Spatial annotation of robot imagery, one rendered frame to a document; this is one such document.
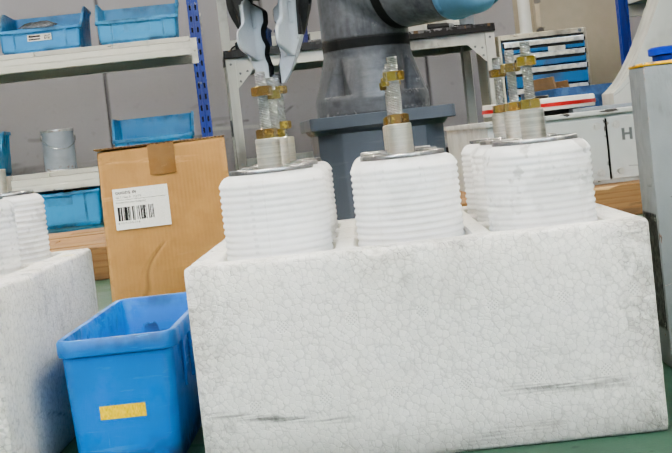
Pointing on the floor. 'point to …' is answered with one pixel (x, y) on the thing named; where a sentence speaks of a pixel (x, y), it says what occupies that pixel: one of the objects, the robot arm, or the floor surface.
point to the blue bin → (133, 377)
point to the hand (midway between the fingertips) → (277, 72)
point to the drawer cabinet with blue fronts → (547, 54)
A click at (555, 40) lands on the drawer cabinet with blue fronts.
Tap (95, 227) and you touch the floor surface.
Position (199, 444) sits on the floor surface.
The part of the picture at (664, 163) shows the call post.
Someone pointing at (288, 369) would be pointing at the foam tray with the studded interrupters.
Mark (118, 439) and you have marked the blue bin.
